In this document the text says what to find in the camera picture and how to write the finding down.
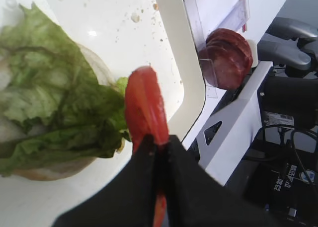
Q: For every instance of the white patty pusher block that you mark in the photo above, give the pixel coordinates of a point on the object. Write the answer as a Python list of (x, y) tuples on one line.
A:
[(254, 52)]

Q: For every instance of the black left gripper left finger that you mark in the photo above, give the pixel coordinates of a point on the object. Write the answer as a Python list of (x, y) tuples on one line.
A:
[(127, 201)]

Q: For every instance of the clear right long rail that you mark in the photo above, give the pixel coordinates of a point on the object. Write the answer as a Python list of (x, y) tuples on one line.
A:
[(198, 14)]

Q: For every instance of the white table frame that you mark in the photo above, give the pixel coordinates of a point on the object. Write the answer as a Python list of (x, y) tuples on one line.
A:
[(224, 137)]

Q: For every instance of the bun bottom on tray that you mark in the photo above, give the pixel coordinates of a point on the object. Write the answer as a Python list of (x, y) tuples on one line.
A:
[(62, 137)]

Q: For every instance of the dark meat patty slices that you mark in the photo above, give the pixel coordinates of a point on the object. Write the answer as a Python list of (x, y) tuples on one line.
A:
[(226, 59)]

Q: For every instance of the green lettuce leaf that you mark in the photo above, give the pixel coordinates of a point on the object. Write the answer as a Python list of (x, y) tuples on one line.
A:
[(54, 95)]

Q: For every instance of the white metal tray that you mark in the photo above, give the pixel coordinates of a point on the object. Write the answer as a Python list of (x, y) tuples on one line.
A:
[(125, 34)]

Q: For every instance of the red tomato slice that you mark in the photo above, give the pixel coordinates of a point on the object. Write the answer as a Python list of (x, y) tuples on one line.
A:
[(145, 115)]

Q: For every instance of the clear patty track holder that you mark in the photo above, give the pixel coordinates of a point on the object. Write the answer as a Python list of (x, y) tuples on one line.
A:
[(234, 20)]

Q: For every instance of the black electronics box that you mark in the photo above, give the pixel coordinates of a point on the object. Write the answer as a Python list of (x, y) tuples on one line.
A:
[(282, 193)]

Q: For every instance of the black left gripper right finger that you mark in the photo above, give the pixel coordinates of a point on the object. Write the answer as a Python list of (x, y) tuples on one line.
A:
[(195, 199)]

